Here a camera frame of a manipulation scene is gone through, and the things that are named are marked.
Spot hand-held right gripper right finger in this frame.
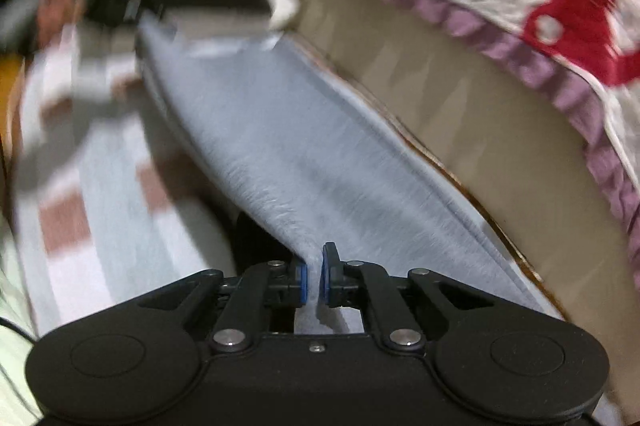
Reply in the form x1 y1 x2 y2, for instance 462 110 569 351
319 241 496 352

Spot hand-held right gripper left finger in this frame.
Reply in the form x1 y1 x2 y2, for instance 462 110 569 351
139 259 308 353

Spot grey-blue sweater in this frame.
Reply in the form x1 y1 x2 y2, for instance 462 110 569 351
135 14 566 337

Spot person's left hand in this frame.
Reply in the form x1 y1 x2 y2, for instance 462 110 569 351
36 0 81 52

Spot striped checkered rug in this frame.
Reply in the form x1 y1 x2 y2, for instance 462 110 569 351
10 19 623 426

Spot pale green cloth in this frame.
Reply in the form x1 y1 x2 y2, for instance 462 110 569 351
0 201 48 426

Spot black cable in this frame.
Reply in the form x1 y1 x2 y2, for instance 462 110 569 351
0 316 38 342

